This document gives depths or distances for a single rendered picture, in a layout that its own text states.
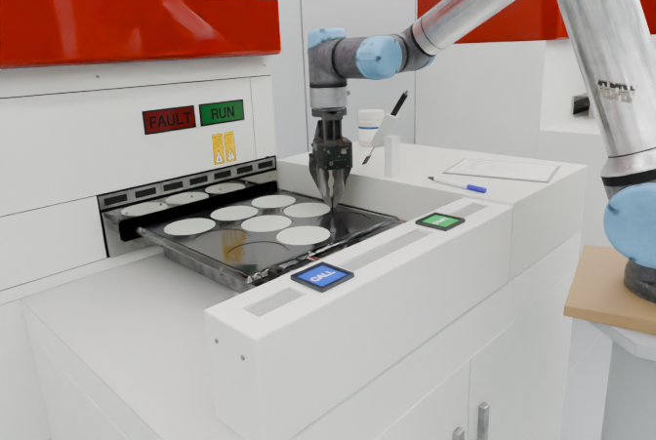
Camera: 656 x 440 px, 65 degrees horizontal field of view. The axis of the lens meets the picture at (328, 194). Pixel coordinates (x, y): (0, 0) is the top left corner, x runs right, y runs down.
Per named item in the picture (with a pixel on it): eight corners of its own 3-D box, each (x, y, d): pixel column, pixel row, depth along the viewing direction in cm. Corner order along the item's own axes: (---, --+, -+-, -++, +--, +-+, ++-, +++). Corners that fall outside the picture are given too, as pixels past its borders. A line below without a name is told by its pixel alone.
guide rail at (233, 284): (164, 256, 110) (162, 243, 109) (173, 254, 111) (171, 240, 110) (335, 340, 76) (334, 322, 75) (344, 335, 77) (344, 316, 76)
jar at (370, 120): (353, 145, 144) (352, 111, 142) (369, 141, 149) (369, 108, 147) (373, 147, 140) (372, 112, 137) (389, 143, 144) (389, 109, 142)
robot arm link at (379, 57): (414, 31, 95) (368, 34, 102) (376, 35, 87) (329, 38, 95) (415, 75, 97) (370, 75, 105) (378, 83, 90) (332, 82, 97)
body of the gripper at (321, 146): (316, 174, 102) (313, 112, 99) (310, 165, 111) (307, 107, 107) (354, 171, 103) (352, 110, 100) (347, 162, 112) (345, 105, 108)
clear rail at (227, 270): (135, 233, 103) (134, 227, 103) (142, 232, 104) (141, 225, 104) (248, 287, 78) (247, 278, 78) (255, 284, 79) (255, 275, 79)
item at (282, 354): (214, 418, 61) (201, 309, 57) (461, 267, 98) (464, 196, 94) (264, 459, 54) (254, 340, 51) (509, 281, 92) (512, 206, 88)
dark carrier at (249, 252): (144, 230, 104) (144, 227, 103) (276, 192, 127) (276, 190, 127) (250, 277, 80) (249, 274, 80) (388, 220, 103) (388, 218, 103)
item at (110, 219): (107, 256, 104) (100, 211, 101) (276, 204, 134) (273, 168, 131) (110, 259, 103) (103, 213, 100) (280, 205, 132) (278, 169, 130)
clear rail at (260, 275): (242, 284, 79) (241, 276, 79) (393, 220, 105) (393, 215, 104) (248, 287, 78) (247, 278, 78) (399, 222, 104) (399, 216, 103)
